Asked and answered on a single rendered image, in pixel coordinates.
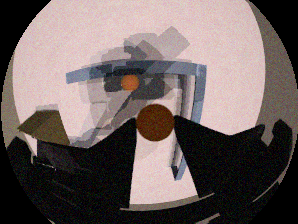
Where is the clear l-shaped low wall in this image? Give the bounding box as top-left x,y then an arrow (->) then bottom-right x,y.
172,75 -> 196,179

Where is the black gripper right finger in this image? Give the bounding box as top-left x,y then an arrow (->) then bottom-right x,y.
173,115 -> 266,198

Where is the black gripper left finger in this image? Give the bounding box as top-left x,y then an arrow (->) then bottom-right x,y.
41,117 -> 137,209

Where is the blue-grey flat bar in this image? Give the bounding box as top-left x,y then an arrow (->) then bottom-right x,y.
65,60 -> 208,181

